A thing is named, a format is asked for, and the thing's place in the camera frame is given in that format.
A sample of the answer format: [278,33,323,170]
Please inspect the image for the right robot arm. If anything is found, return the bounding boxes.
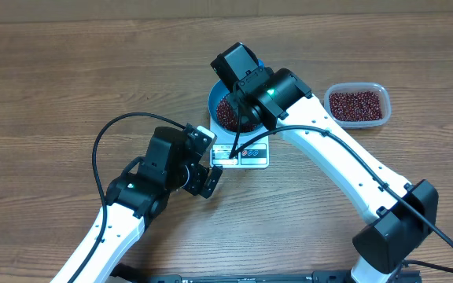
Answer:
[211,42,439,282]

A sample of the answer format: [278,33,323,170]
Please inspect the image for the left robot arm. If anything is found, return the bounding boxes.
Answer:
[53,125,223,282]

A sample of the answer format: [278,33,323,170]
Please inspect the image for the teal metal bowl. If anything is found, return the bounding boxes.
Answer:
[208,81,267,141]

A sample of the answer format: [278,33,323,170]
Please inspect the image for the red beans in bowl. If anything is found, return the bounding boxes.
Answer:
[215,96,258,133]

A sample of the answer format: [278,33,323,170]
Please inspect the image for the white digital kitchen scale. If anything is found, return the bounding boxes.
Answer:
[209,117,270,170]

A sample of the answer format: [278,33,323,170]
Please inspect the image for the clear plastic container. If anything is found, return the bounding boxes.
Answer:
[323,83,392,129]

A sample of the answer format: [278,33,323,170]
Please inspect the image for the red adzuki beans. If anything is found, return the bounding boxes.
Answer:
[329,91,382,122]

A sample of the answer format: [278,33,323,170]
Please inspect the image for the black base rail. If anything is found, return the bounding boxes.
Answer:
[110,263,422,283]

